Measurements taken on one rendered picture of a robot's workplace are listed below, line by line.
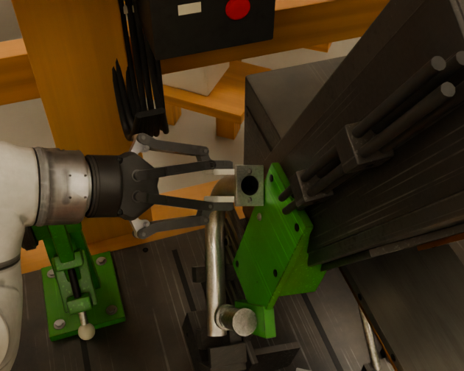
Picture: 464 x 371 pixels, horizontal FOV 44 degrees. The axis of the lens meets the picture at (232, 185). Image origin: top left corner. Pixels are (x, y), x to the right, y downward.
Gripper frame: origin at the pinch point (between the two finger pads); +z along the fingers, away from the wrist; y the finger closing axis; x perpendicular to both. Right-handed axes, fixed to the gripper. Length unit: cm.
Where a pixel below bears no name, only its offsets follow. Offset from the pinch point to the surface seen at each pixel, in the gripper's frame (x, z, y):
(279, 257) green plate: -6.5, 3.3, -9.3
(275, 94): 7.2, 11.9, 14.2
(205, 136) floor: 171, 83, 22
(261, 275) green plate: -1.1, 4.0, -12.4
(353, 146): -32.9, -7.6, 3.3
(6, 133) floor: 218, 3, 24
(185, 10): -1.4, -7.4, 22.3
